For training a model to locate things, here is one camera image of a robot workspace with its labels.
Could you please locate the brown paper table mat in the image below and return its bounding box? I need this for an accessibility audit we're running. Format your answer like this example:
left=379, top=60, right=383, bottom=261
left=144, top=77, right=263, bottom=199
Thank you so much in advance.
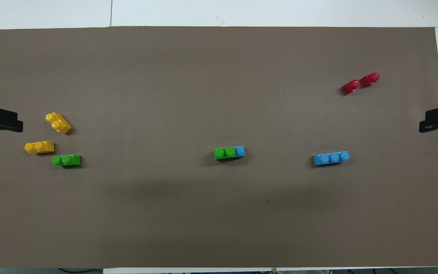
left=0, top=26, right=438, bottom=269

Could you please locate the red one-stud toy block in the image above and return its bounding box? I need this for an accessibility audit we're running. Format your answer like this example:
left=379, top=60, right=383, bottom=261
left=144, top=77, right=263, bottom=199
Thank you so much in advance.
left=360, top=73, right=380, bottom=88
left=341, top=79, right=361, bottom=96

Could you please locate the yellow two-stud toy block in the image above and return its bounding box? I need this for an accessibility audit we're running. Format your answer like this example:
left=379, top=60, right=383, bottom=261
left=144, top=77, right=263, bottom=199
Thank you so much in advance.
left=24, top=141, right=55, bottom=154
left=45, top=112, right=72, bottom=135

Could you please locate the green two-stud toy block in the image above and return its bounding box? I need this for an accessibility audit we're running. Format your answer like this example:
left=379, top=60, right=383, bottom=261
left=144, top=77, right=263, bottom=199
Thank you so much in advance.
left=214, top=147, right=236, bottom=160
left=51, top=155, right=81, bottom=167

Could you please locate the black floor cable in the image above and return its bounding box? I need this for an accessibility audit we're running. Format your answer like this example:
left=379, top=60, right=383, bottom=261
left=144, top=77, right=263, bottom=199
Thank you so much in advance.
left=58, top=268, right=103, bottom=274

